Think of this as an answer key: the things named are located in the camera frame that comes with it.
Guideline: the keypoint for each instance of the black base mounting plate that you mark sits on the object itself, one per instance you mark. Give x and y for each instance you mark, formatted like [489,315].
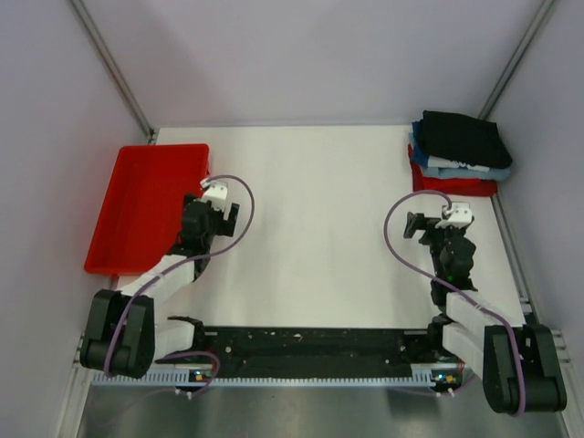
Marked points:
[309,353]

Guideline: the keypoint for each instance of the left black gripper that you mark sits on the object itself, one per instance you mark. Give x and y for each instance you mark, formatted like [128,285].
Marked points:
[224,227]

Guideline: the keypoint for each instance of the black t-shirt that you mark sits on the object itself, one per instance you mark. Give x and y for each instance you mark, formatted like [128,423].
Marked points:
[461,138]

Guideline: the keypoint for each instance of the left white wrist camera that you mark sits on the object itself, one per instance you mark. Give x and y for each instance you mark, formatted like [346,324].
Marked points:
[215,194]

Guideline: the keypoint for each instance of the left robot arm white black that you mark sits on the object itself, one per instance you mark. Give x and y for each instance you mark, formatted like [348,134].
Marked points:
[122,335]

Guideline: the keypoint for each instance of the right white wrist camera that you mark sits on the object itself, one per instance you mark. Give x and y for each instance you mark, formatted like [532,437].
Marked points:
[456,215]

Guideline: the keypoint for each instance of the red plastic bin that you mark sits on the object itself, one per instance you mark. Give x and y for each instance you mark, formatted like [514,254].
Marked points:
[142,208]

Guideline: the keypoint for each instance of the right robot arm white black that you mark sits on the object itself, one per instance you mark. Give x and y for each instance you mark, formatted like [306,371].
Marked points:
[516,362]

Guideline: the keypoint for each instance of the folded red t-shirt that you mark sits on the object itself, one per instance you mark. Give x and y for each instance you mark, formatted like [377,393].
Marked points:
[464,187]

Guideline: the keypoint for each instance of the right aluminium frame post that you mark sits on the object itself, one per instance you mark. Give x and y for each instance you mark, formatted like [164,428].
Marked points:
[535,27]

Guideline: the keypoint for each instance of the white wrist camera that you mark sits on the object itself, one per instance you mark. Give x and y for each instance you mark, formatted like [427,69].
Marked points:
[215,194]
[456,215]

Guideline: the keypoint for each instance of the left aluminium frame post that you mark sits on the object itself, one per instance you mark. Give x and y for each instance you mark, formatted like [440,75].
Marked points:
[107,60]

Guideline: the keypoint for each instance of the folded light blue t-shirt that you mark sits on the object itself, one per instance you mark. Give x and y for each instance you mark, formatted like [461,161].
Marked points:
[497,175]

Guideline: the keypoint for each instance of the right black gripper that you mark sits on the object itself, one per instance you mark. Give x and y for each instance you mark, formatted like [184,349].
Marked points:
[416,222]

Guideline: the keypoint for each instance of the aluminium frame post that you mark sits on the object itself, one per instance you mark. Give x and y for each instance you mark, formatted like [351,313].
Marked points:
[535,27]
[107,60]

